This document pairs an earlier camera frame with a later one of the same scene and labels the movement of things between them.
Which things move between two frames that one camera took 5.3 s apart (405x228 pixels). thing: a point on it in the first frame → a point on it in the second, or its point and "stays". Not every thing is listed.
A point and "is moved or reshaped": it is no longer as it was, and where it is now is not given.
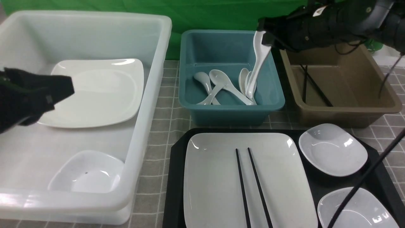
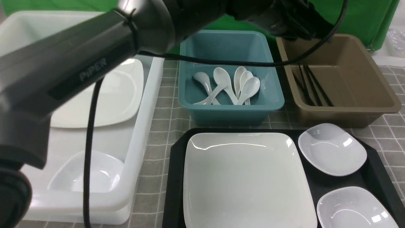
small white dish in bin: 87,171 stays
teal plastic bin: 226,78 stays
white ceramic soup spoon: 262,49 is moved or reshaped
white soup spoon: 218,77 → 222,78
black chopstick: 269,223 → 309,79
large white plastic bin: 83,162 stays
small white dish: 333,149 stays
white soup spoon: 203,78 stays
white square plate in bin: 106,91 stays
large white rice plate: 212,197 stays
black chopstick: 248,225 → 302,89
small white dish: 367,208 stays
